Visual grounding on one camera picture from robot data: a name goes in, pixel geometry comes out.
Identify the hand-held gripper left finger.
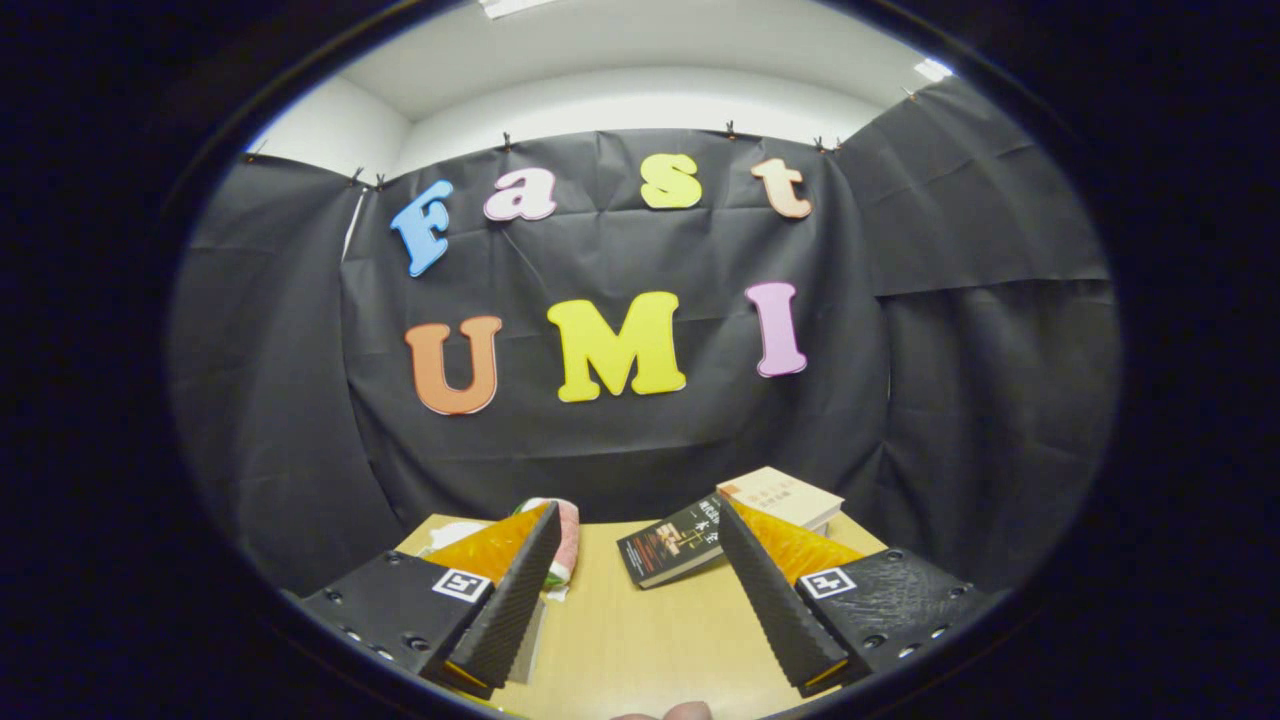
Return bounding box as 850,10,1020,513
299,499,564,700

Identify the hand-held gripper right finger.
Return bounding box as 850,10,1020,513
714,496,991,699

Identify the watermelon slice plush toy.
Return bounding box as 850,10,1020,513
514,496,582,603

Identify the beige cover book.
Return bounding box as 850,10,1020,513
716,465,847,536

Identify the black cover book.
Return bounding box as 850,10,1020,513
616,492,728,590

